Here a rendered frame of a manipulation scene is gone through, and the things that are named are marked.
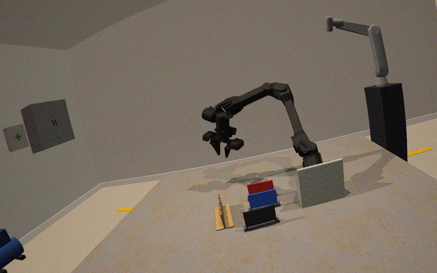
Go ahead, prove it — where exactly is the blue board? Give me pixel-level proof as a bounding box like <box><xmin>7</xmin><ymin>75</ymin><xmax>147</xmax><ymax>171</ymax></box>
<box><xmin>248</xmin><ymin>189</ymin><xmax>278</xmax><ymax>210</ymax></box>

